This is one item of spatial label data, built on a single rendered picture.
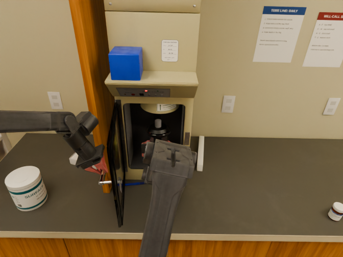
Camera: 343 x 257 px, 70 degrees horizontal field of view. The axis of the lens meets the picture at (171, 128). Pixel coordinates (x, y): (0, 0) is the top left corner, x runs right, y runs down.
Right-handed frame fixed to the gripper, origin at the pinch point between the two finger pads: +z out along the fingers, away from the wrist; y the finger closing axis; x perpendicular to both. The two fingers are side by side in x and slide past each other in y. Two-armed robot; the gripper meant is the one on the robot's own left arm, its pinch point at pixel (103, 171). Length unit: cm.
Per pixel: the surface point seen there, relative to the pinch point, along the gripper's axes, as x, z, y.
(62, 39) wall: -69, -39, 10
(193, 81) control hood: -9.0, -13.8, -42.8
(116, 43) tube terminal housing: -22.4, -33.4, -23.4
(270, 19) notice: -58, -5, -91
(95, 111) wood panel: -14.0, -17.0, -5.1
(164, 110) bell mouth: -21.9, -0.8, -27.1
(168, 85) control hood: -9.0, -16.4, -34.7
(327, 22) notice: -55, 9, -117
